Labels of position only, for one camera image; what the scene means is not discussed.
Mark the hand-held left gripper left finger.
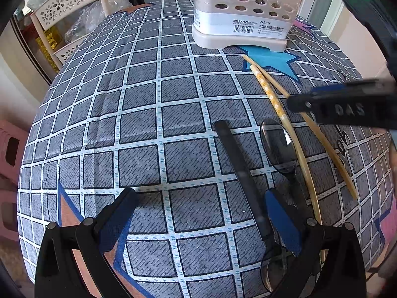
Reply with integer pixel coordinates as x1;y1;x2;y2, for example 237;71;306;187
34;187;138;298

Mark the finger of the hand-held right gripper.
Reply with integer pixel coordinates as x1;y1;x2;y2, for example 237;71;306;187
287;91;397;129
310;80;397;96

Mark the bamboo chopstick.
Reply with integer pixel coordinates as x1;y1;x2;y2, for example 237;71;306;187
250;64;326;263
243;55;358;200

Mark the beige plastic storage rack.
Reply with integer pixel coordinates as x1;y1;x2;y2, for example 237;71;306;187
26;0;125;72

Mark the blue-grey checked tablecloth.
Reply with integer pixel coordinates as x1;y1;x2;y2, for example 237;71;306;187
17;0;397;298

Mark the clear plastic bag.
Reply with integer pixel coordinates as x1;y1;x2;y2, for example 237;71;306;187
65;0;131;44

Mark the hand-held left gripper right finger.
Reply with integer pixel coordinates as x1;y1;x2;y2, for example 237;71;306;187
264;189;367;298

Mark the black-handled spoon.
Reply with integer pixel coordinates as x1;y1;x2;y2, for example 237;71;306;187
259;118;312;222
214;120;300;297

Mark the pink plastic stool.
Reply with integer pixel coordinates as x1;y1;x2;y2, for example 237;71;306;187
0;119;32;246

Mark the gold foil bag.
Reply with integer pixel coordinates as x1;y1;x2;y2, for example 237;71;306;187
35;26;63;72

